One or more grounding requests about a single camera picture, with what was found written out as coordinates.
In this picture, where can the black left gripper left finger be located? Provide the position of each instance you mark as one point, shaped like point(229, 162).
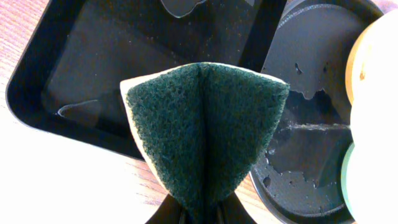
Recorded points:
point(169, 212)

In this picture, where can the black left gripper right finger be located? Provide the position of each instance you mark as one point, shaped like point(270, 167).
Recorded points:
point(231, 211)

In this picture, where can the green yellow sponge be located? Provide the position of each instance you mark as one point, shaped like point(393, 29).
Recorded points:
point(201, 127)

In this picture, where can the round black tray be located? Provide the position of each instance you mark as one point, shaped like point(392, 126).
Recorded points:
point(298, 176)

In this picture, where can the black rectangular water tray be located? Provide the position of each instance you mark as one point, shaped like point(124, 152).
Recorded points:
point(67, 80)

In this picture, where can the yellow plate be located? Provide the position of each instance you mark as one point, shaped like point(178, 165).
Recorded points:
point(373, 57)

